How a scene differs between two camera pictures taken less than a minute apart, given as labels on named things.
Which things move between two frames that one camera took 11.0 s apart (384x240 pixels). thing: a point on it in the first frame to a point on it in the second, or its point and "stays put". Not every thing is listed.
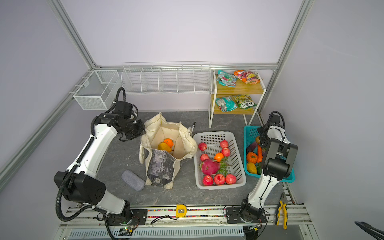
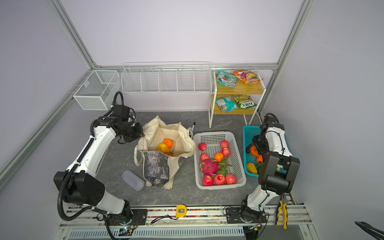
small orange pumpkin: (252, 157) to (254, 151)
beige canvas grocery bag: (162, 144) stays put
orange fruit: (169, 141) stays put
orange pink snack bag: (247, 76) stays put
